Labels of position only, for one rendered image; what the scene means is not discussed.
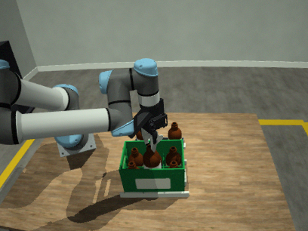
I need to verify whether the green crate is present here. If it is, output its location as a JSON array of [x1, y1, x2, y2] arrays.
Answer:
[[120, 140, 185, 192]]

